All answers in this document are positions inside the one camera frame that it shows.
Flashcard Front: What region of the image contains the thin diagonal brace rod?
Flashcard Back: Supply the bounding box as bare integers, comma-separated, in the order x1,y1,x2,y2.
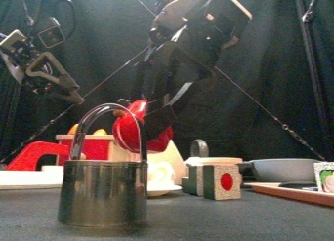
129,0,328,162
0,44,153,165

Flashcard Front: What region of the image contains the orange toy fruit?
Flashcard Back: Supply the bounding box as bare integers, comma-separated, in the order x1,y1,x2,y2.
66,123,81,136

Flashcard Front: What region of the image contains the white toy cup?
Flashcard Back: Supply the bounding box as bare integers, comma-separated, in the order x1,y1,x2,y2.
145,140,188,188

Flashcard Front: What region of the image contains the red wooden toy box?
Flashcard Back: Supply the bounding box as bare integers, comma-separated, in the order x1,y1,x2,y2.
54,134,132,163

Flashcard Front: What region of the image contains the green stepped block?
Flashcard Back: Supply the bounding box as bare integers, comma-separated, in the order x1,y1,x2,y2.
180,165,205,197

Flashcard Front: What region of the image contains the red wooden arch toy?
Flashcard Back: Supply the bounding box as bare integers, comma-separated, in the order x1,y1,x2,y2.
5,141,72,172

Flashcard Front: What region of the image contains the white saucer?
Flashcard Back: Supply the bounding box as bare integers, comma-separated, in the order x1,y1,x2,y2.
145,183,184,198

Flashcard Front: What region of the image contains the green block with red dot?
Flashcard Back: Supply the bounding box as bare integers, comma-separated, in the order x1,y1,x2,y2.
201,164,243,201

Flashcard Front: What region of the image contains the white flat tray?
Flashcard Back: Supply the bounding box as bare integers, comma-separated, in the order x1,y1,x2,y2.
0,165,65,191

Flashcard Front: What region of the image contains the grey toy pan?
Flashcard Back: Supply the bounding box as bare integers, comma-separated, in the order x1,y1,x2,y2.
236,158,323,183

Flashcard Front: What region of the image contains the black flat utensil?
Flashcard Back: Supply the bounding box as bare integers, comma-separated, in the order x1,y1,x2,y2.
277,181,319,191

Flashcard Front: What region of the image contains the wooden tray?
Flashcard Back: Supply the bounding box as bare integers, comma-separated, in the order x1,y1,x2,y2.
244,181,334,208

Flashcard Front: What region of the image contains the white block with fruit picture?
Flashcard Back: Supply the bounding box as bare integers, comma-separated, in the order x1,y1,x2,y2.
312,161,334,194

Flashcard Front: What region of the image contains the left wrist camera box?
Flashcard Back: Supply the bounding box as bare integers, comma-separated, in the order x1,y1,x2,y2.
34,17,68,50

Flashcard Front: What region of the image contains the white lid with grey handle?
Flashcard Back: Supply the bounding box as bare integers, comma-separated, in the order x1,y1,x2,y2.
184,139,244,168

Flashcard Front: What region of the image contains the black looped cable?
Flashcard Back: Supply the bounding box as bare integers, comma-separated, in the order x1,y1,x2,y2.
48,0,78,41

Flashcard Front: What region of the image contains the shiny metal pot with handle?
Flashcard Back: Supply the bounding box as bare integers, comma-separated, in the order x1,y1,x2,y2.
56,102,149,227

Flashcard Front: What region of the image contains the black frame pole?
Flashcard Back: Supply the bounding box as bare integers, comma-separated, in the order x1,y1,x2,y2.
292,0,334,161

